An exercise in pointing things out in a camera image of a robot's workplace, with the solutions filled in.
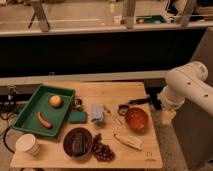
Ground silver fork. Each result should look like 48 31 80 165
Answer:
104 105 123 126

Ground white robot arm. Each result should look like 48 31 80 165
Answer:
159 61 213 125

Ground dark purple bowl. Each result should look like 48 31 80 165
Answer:
63 127 93 159

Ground peeled banana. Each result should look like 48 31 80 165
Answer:
114 134 142 151

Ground black measuring scoop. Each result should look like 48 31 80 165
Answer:
118 97 150 116

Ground blue crumpled cloth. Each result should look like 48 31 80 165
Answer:
91 104 104 126

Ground bunch of dark grapes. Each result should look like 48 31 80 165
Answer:
92 134 115 162

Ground green sponge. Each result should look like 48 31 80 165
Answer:
68 111 87 124

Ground small metal cup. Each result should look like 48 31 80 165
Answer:
72 98 83 110

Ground yellow-red apple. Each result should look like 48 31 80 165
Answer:
49 95 62 108

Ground orange sausage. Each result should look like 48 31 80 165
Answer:
37 112 52 129

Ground green plastic tray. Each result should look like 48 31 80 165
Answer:
13 85 75 137

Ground white paper cup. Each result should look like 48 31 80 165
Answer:
15 134 40 155

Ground black cables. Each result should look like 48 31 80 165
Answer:
0 85 21 154

